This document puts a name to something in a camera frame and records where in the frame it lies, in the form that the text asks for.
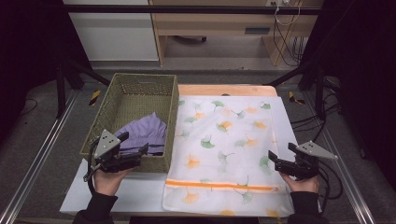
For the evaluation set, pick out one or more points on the black frame bar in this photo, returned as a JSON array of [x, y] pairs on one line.
[[186, 9]]

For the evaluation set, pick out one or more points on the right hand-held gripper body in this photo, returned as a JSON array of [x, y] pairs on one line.
[[308, 165]]

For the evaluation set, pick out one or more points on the wooden desk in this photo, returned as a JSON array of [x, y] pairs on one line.
[[218, 23]]

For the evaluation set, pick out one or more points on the person's left hand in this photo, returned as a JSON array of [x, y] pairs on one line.
[[107, 183]]

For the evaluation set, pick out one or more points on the white leaf-print mesh laundry bag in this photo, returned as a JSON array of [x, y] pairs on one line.
[[224, 155]]

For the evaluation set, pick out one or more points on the purple garment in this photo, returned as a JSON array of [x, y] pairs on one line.
[[146, 130]]

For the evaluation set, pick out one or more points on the aluminium floor rail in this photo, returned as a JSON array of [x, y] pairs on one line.
[[357, 199], [41, 149]]

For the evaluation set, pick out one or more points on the black metal stand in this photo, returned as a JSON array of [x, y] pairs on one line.
[[319, 93], [60, 90]]

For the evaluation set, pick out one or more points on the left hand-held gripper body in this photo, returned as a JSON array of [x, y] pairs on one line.
[[107, 146]]

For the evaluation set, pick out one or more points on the white cabinet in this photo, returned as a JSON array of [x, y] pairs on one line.
[[115, 34]]

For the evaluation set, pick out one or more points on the white table cover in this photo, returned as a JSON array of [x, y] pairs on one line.
[[140, 189]]

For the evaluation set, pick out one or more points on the black curtain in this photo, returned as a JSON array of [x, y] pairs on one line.
[[367, 62], [28, 46]]

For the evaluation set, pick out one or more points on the person's right hand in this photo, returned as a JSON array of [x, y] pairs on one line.
[[303, 185]]

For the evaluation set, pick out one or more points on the green woven basket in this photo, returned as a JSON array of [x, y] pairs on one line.
[[134, 102]]

